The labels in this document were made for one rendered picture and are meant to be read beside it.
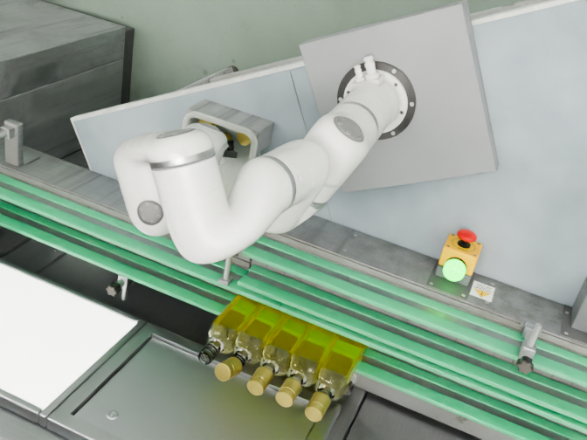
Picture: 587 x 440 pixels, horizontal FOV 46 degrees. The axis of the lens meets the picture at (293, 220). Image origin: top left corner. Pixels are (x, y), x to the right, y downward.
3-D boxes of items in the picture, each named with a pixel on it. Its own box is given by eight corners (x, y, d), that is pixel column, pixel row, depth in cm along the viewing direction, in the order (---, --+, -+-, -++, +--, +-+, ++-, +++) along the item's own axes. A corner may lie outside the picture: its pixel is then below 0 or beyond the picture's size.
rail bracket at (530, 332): (518, 329, 133) (510, 369, 121) (531, 299, 129) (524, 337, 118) (539, 337, 132) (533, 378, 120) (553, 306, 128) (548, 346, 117)
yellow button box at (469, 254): (440, 258, 147) (433, 275, 141) (451, 229, 143) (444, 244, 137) (473, 271, 145) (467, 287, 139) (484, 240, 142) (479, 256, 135)
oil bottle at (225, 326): (248, 297, 154) (201, 350, 136) (252, 276, 151) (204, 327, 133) (271, 306, 153) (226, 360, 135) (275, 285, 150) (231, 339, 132)
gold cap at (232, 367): (224, 370, 130) (211, 376, 126) (229, 354, 130) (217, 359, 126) (239, 378, 129) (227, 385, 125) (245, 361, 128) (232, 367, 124)
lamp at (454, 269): (441, 272, 140) (438, 279, 137) (447, 253, 138) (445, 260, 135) (463, 280, 139) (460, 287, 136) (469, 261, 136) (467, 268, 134)
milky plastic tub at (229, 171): (192, 187, 164) (173, 201, 156) (203, 98, 153) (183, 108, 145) (258, 211, 159) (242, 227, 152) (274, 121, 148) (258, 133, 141)
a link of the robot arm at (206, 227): (284, 134, 92) (222, 162, 81) (306, 230, 96) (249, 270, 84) (204, 145, 100) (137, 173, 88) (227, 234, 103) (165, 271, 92)
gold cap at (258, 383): (254, 377, 130) (245, 391, 127) (257, 363, 129) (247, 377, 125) (272, 384, 129) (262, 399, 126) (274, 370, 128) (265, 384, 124)
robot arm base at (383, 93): (334, 59, 133) (307, 82, 120) (397, 48, 127) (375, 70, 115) (352, 135, 139) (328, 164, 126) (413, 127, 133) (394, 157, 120)
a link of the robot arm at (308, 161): (309, 188, 93) (252, 260, 102) (379, 145, 112) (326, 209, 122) (260, 140, 95) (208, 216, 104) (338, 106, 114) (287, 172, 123)
